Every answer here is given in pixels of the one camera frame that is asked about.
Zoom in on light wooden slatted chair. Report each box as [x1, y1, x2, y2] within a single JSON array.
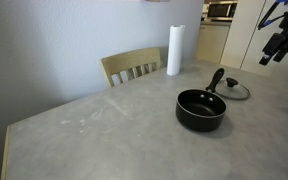
[[100, 47, 163, 88]]

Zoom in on tall white cabinet doors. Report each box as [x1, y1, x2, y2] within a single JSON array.
[[219, 0, 288, 78]]

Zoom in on white paper towel roll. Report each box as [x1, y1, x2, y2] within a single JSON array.
[[166, 24, 187, 77]]

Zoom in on glass lid with black knob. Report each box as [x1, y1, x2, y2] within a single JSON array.
[[214, 77, 251, 101]]

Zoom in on microwave oven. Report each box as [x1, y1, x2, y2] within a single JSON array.
[[206, 0, 238, 20]]

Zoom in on beige kitchen cabinet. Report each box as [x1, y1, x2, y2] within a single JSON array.
[[195, 20, 232, 65]]

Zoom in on black saucepan with handle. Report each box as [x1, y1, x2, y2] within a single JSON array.
[[175, 67, 228, 133]]

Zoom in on blue and black cable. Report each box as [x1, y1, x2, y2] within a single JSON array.
[[257, 0, 288, 31]]

